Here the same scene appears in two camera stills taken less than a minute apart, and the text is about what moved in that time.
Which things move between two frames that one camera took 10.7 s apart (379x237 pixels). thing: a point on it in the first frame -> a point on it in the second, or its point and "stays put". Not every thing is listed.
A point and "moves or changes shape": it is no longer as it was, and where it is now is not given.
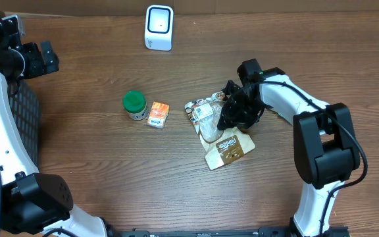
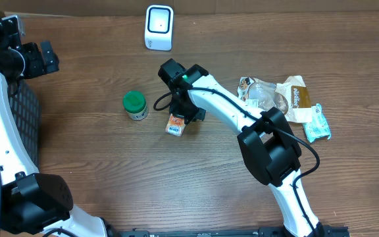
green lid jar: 135,105 stays put
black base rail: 261,232 stays put
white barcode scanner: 158,27 stays put
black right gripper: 235,122 -> 177,110
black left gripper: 45,58 stays put
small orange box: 158,114 -> 176,126
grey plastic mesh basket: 25,102 stays put
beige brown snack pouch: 220,145 moves or changes shape
